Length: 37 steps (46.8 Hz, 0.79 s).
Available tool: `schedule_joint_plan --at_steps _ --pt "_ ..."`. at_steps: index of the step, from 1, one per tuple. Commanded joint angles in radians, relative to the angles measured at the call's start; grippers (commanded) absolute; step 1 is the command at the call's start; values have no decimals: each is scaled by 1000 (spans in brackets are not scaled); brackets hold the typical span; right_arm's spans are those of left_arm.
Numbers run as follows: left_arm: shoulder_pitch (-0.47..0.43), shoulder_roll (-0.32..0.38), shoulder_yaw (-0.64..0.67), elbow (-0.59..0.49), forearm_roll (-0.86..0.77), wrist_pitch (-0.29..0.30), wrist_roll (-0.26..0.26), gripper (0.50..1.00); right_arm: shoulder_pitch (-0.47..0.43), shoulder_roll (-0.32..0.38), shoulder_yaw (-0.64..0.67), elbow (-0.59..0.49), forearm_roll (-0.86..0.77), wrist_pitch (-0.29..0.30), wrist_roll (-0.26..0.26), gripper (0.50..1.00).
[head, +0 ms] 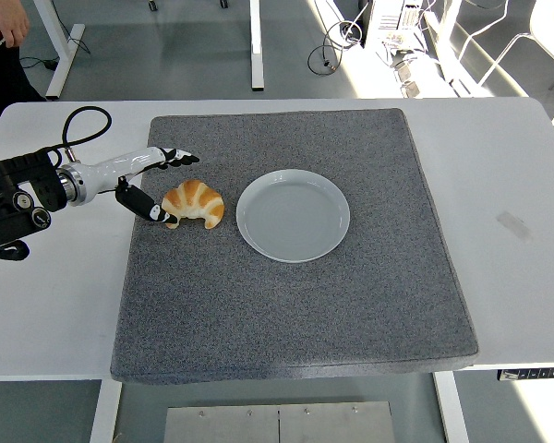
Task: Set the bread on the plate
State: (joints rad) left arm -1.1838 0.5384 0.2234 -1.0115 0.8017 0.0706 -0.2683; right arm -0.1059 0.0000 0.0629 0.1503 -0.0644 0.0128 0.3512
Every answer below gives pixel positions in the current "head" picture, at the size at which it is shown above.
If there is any person's hand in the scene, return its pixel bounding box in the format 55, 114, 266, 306
0, 6, 30, 49

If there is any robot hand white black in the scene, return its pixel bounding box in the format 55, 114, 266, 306
73, 146, 200, 226

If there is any golden croissant bread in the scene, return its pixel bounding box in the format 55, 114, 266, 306
161, 178, 226, 230

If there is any white round plate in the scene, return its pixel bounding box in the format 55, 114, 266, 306
235, 169, 353, 264

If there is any grey metal plate with screws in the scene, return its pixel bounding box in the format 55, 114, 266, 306
163, 401, 396, 443

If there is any person's leg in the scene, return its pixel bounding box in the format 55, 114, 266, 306
0, 20, 47, 122

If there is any white desk leg with foot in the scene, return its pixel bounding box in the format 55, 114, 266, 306
33, 0, 87, 100
249, 0, 266, 90

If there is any grey felt mat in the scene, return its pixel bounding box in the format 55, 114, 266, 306
109, 107, 480, 385

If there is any white table leg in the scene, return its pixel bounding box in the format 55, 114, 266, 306
432, 371, 471, 443
90, 378, 124, 443

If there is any white computer case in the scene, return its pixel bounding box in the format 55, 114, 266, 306
363, 0, 428, 50

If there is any white power strip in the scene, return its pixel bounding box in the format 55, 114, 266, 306
393, 50, 444, 99

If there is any clear tape strip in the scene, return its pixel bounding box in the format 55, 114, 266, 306
496, 210, 535, 245

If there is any black table control panel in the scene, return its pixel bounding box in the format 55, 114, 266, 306
497, 367, 554, 382

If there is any thin black floor cable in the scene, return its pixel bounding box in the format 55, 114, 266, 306
18, 34, 91, 71

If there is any black looped floor cable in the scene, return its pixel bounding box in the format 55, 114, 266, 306
307, 20, 366, 73

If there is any white frame chair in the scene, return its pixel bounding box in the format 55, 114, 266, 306
456, 0, 554, 93

